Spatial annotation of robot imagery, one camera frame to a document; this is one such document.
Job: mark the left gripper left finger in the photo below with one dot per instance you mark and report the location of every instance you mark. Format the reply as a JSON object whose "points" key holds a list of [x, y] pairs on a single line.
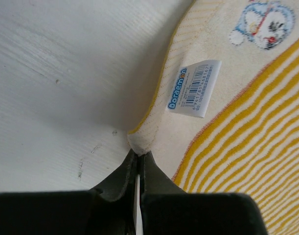
{"points": [[114, 210]]}

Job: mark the yellow white striped towel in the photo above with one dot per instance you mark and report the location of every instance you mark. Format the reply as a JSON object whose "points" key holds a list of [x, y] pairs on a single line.
{"points": [[225, 113]]}

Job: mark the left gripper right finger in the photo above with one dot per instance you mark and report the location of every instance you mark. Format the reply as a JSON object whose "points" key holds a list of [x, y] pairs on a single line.
{"points": [[158, 197]]}

